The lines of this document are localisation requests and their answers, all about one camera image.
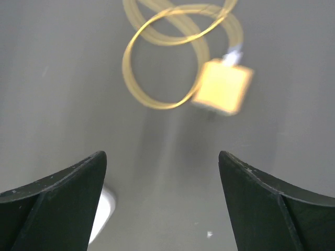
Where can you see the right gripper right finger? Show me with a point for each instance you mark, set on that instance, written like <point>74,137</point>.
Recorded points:
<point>267,213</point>

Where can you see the yellow charger with cable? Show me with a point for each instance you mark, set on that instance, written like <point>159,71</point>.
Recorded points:
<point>222,88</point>

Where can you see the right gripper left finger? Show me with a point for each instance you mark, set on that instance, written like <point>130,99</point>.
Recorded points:
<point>56,212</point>

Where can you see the white charger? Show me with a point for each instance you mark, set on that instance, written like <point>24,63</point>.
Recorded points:
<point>106,207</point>

